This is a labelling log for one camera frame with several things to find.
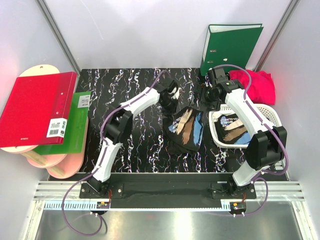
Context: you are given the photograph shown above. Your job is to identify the red ring binder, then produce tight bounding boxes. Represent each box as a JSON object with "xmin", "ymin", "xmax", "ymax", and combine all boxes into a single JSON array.
[{"xmin": 0, "ymin": 71, "xmax": 77, "ymax": 148}]

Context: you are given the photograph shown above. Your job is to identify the green lever arch binder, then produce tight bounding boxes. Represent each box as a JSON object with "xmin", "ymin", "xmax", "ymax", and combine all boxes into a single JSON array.
[{"xmin": 200, "ymin": 23, "xmax": 264, "ymax": 76}]

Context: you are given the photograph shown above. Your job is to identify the black printed t-shirt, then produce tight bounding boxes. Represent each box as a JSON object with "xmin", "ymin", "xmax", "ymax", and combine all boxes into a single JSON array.
[
  {"xmin": 214, "ymin": 113, "xmax": 251, "ymax": 145},
  {"xmin": 162, "ymin": 106, "xmax": 204, "ymax": 155}
]

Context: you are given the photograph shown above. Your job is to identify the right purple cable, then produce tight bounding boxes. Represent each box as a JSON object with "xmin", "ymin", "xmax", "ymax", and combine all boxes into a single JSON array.
[{"xmin": 209, "ymin": 64, "xmax": 291, "ymax": 217}]

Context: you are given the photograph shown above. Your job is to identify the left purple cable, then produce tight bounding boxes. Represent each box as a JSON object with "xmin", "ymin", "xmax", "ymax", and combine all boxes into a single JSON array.
[{"xmin": 61, "ymin": 69, "xmax": 172, "ymax": 236}]

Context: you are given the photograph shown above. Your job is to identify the aluminium rail frame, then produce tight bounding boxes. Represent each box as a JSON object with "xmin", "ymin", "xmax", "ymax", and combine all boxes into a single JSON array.
[{"xmin": 34, "ymin": 181, "xmax": 306, "ymax": 215}]

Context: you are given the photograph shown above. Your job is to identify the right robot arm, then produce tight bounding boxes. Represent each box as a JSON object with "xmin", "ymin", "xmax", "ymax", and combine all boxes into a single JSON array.
[{"xmin": 193, "ymin": 64, "xmax": 289, "ymax": 196}]

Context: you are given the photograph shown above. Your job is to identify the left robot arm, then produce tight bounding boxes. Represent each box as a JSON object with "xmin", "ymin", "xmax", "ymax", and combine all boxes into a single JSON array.
[{"xmin": 87, "ymin": 76, "xmax": 180, "ymax": 195}]

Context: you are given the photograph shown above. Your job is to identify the green plastic folder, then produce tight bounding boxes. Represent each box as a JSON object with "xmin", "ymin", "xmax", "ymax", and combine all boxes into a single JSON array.
[{"xmin": 34, "ymin": 91, "xmax": 91, "ymax": 155}]

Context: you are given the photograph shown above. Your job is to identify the black printed t-shirt in basket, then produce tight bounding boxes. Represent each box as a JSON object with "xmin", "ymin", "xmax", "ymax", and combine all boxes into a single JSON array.
[{"xmin": 214, "ymin": 113, "xmax": 251, "ymax": 145}]

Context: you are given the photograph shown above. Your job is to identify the pink folded t-shirt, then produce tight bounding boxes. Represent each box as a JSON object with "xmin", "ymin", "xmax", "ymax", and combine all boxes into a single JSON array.
[{"xmin": 229, "ymin": 70, "xmax": 276, "ymax": 105}]

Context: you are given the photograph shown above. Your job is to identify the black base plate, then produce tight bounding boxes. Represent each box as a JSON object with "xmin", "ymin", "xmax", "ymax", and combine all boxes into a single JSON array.
[{"xmin": 79, "ymin": 173, "xmax": 257, "ymax": 211}]

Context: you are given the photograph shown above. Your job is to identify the black marble pattern mat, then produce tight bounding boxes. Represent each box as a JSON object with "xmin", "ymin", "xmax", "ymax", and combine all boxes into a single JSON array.
[{"xmin": 76, "ymin": 68, "xmax": 245, "ymax": 173}]

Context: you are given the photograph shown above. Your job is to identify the white plastic basket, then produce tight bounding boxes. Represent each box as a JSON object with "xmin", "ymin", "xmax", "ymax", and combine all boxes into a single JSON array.
[{"xmin": 208, "ymin": 104, "xmax": 283, "ymax": 149}]

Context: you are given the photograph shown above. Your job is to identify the purple cable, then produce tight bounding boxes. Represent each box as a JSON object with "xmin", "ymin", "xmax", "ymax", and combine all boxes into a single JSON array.
[
  {"xmin": 209, "ymin": 64, "xmax": 291, "ymax": 217},
  {"xmin": 61, "ymin": 69, "xmax": 172, "ymax": 236}
]

